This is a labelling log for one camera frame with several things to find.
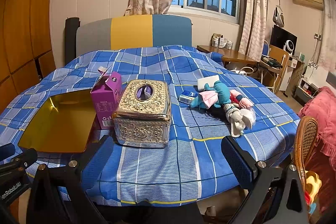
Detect pink fuzzy sock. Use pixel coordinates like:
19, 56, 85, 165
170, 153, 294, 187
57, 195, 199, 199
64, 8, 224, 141
230, 89, 254, 109

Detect teal plush toy pink dress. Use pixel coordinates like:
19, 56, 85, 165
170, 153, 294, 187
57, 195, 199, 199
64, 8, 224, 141
190, 80, 231, 109

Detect blue Tempo tissue pack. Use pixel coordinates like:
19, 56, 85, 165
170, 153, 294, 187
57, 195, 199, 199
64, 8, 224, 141
178, 91, 198, 105

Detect white sponge block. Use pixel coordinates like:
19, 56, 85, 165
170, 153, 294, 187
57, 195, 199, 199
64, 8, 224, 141
197, 75, 219, 92

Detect gold tray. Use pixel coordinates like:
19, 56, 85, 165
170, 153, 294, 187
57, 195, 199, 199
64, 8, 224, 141
18, 89, 96, 154

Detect wicker chair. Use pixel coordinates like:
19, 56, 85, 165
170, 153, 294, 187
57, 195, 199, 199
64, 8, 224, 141
293, 116, 318, 190

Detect ornate gold tissue box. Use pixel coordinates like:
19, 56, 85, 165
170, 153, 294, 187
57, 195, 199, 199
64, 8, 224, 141
112, 79, 171, 148

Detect purple carton box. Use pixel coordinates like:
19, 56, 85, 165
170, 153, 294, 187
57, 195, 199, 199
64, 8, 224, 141
90, 66, 122, 130

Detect pink quilt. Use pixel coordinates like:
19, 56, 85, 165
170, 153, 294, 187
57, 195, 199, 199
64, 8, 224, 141
298, 86, 336, 171

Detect blue plaid bed sheet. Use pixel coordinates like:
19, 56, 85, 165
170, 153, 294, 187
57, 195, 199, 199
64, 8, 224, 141
1, 45, 300, 207

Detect wooden folding chair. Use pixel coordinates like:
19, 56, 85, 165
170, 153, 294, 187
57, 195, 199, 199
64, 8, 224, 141
259, 45, 289, 94

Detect wooden desk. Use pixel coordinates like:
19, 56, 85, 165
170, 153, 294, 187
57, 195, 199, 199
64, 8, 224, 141
197, 45, 258, 65

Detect wooden wardrobe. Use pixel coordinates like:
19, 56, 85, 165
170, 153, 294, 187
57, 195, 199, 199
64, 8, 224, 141
1, 0, 56, 110

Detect white small fan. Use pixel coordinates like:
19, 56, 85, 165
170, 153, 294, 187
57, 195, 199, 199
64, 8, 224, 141
283, 39, 295, 56

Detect jars on desk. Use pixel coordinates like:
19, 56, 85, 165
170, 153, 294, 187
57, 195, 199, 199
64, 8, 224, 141
211, 33, 233, 50

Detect right floral curtain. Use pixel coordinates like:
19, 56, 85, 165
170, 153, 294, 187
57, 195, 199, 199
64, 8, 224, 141
239, 0, 266, 61

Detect black monitor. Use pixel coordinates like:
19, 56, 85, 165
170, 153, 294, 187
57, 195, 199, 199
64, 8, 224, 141
270, 25, 297, 55

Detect grey yellow blue headboard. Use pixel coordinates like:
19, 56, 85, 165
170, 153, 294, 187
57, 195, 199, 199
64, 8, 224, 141
76, 14, 192, 56

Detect air conditioner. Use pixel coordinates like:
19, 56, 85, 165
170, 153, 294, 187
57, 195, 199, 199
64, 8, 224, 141
293, 0, 324, 10

